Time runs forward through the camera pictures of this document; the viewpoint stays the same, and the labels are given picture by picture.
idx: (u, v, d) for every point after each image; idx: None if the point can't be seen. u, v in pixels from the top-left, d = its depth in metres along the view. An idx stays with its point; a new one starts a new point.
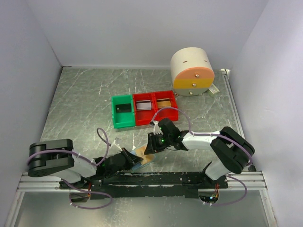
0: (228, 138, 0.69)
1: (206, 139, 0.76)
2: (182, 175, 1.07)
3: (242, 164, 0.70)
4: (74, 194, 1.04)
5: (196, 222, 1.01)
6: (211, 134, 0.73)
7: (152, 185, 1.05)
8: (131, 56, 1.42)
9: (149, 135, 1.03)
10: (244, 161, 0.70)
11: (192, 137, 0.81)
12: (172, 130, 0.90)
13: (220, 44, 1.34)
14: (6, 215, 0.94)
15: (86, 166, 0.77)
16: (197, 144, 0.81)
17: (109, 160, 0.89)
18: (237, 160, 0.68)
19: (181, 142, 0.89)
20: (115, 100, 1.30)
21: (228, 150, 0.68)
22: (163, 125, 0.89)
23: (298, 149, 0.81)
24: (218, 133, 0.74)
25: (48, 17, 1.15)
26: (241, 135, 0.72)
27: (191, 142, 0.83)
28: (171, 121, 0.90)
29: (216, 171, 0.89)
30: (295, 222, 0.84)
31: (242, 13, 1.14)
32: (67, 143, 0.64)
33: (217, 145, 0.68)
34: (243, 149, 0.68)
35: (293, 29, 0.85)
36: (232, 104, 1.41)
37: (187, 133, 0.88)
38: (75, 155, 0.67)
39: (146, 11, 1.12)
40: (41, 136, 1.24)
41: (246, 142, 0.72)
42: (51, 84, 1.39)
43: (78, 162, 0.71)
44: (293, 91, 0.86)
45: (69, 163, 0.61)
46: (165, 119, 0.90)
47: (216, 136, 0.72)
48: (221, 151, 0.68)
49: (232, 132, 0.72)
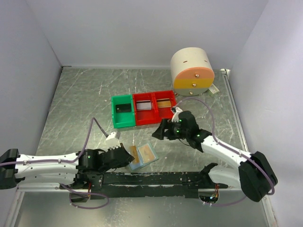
0: (256, 164, 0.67)
1: (232, 156, 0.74)
2: (182, 175, 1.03)
3: (262, 194, 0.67)
4: (73, 194, 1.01)
5: (196, 222, 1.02)
6: (241, 155, 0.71)
7: (152, 185, 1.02)
8: (130, 56, 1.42)
9: (164, 120, 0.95)
10: (264, 191, 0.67)
11: (216, 146, 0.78)
12: (192, 127, 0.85)
13: (220, 44, 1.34)
14: (6, 215, 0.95)
15: (52, 166, 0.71)
16: (217, 154, 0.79)
17: (110, 155, 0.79)
18: (259, 190, 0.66)
19: (198, 141, 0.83)
20: (115, 100, 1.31)
21: (254, 177, 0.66)
22: (186, 119, 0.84)
23: (298, 149, 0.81)
24: (249, 156, 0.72)
25: (48, 17, 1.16)
26: (271, 167, 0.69)
27: (211, 150, 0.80)
28: (192, 117, 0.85)
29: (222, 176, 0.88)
30: (295, 222, 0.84)
31: (242, 13, 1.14)
32: (11, 153, 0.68)
33: (245, 170, 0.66)
34: (268, 180, 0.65)
35: (294, 28, 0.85)
36: (232, 104, 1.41)
37: (208, 135, 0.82)
38: (20, 163, 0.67)
39: (146, 11, 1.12)
40: (41, 136, 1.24)
41: (273, 174, 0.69)
42: (51, 84, 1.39)
43: (31, 168, 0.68)
44: (293, 91, 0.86)
45: (9, 175, 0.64)
46: (188, 114, 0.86)
47: (245, 159, 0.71)
48: (247, 176, 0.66)
49: (263, 160, 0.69)
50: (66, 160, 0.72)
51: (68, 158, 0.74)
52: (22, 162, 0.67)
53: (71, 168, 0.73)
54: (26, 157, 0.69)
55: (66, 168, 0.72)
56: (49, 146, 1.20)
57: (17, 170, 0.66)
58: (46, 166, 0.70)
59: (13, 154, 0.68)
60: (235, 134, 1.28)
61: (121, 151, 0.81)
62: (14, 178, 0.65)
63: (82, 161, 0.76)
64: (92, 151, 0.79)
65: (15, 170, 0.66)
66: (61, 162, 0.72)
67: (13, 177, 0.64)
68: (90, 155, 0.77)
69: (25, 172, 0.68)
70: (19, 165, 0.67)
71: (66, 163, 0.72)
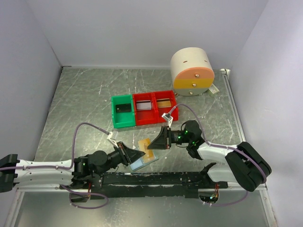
0: (243, 153, 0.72)
1: (221, 151, 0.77)
2: (182, 175, 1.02)
3: (257, 182, 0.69)
4: (73, 194, 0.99)
5: (196, 222, 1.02)
6: (228, 147, 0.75)
7: (152, 185, 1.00)
8: (130, 56, 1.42)
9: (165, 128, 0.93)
10: (259, 179, 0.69)
11: (209, 147, 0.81)
12: (197, 138, 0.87)
13: (220, 44, 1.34)
14: (6, 215, 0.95)
15: (49, 172, 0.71)
16: (213, 156, 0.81)
17: (95, 158, 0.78)
18: (251, 177, 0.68)
19: (196, 152, 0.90)
20: (115, 100, 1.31)
21: (243, 165, 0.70)
22: (192, 133, 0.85)
23: (298, 149, 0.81)
24: (236, 147, 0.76)
25: (48, 17, 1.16)
26: (259, 154, 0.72)
27: (207, 152, 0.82)
28: (200, 131, 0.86)
29: (220, 173, 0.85)
30: (295, 222, 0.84)
31: (243, 13, 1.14)
32: (12, 158, 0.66)
33: (231, 159, 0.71)
34: (257, 166, 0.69)
35: (293, 29, 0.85)
36: (232, 104, 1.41)
37: (203, 143, 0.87)
38: (19, 168, 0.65)
39: (146, 11, 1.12)
40: (41, 136, 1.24)
41: (263, 161, 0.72)
42: (51, 84, 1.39)
43: (30, 173, 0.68)
44: (292, 91, 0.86)
45: (9, 178, 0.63)
46: (195, 126, 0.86)
47: (232, 149, 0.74)
48: (235, 165, 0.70)
49: (256, 156, 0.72)
50: (63, 166, 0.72)
51: (65, 164, 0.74)
52: (22, 166, 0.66)
53: (67, 174, 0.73)
54: (26, 162, 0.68)
55: (62, 174, 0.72)
56: (49, 146, 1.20)
57: (17, 175, 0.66)
58: (43, 172, 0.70)
59: (13, 159, 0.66)
60: (235, 134, 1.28)
61: (103, 153, 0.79)
62: (12, 183, 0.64)
63: (76, 167, 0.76)
64: (82, 158, 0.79)
65: (15, 175, 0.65)
66: (58, 168, 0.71)
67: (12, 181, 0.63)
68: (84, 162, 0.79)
69: (24, 177, 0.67)
70: (19, 170, 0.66)
71: (63, 170, 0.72)
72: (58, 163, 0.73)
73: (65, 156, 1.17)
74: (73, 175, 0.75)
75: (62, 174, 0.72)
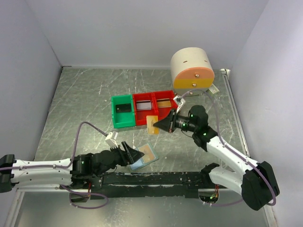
0: (262, 175, 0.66)
1: (238, 162, 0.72)
2: (182, 175, 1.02)
3: (262, 204, 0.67)
4: (73, 194, 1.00)
5: (196, 222, 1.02)
6: (248, 162, 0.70)
7: (152, 185, 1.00)
8: (130, 56, 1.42)
9: (172, 112, 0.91)
10: (265, 201, 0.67)
11: (222, 148, 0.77)
12: (202, 124, 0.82)
13: (220, 44, 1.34)
14: (6, 215, 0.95)
15: (47, 171, 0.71)
16: (224, 159, 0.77)
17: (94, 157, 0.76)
18: (260, 199, 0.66)
19: (202, 139, 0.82)
20: (115, 100, 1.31)
21: (258, 188, 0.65)
22: (198, 117, 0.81)
23: (298, 148, 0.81)
24: (256, 165, 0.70)
25: (48, 17, 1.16)
26: (275, 178, 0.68)
27: (218, 152, 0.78)
28: (206, 116, 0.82)
29: (222, 179, 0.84)
30: (295, 221, 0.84)
31: (243, 13, 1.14)
32: (8, 158, 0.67)
33: (251, 180, 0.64)
34: (272, 193, 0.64)
35: (293, 29, 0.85)
36: (232, 104, 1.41)
37: (215, 136, 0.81)
38: (15, 168, 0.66)
39: (146, 11, 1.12)
40: (41, 136, 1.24)
41: (276, 187, 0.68)
42: (51, 84, 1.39)
43: (27, 173, 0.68)
44: (293, 90, 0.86)
45: (5, 179, 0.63)
46: (203, 111, 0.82)
47: (252, 168, 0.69)
48: (251, 186, 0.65)
49: (272, 180, 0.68)
50: (61, 165, 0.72)
51: (63, 163, 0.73)
52: (19, 166, 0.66)
53: (65, 172, 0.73)
54: (22, 162, 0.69)
55: (60, 173, 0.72)
56: (49, 146, 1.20)
57: (13, 175, 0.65)
58: (40, 171, 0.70)
59: (9, 160, 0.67)
60: (235, 134, 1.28)
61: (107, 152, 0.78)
62: (9, 184, 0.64)
63: (75, 166, 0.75)
64: (84, 156, 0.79)
65: (11, 175, 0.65)
66: (55, 167, 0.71)
67: (9, 182, 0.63)
68: (84, 161, 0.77)
69: (21, 177, 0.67)
70: (15, 170, 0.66)
71: (60, 168, 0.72)
72: (56, 161, 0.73)
73: (65, 156, 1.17)
74: (71, 174, 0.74)
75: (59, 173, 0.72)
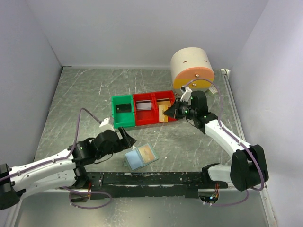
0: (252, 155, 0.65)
1: (231, 142, 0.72)
2: (182, 175, 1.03)
3: (249, 185, 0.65)
4: (74, 194, 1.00)
5: (196, 222, 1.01)
6: (240, 143, 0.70)
7: (152, 185, 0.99)
8: (130, 56, 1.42)
9: (176, 100, 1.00)
10: (252, 183, 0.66)
11: (218, 129, 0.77)
12: (201, 106, 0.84)
13: (220, 44, 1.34)
14: (6, 215, 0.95)
15: (48, 168, 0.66)
16: (219, 141, 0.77)
17: (99, 137, 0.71)
18: (246, 179, 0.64)
19: (202, 122, 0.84)
20: (115, 100, 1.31)
21: (246, 167, 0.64)
22: (196, 98, 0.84)
23: (298, 148, 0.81)
24: (247, 146, 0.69)
25: (48, 17, 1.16)
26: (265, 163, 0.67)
27: (215, 134, 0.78)
28: (205, 97, 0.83)
29: (218, 170, 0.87)
30: (295, 222, 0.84)
31: (243, 13, 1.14)
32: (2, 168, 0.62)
33: (239, 158, 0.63)
34: (260, 173, 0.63)
35: (293, 29, 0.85)
36: (232, 104, 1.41)
37: (214, 120, 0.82)
38: (14, 175, 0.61)
39: (146, 11, 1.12)
40: (41, 136, 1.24)
41: (265, 171, 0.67)
42: (51, 84, 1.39)
43: (28, 176, 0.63)
44: (293, 90, 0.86)
45: (7, 188, 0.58)
46: (200, 93, 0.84)
47: (243, 147, 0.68)
48: (238, 163, 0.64)
49: (262, 164, 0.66)
50: (60, 157, 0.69)
51: (61, 155, 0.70)
52: (16, 172, 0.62)
53: (67, 164, 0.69)
54: (19, 168, 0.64)
55: (62, 165, 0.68)
56: (49, 146, 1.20)
57: (14, 182, 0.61)
58: (40, 170, 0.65)
59: (4, 169, 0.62)
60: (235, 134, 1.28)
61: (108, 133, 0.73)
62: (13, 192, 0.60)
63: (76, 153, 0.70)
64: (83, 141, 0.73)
65: (12, 183, 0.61)
66: (56, 161, 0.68)
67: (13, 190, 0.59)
68: (83, 145, 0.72)
69: (23, 182, 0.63)
70: (14, 177, 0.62)
71: (61, 160, 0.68)
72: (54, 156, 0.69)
73: None
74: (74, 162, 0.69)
75: (62, 166, 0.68)
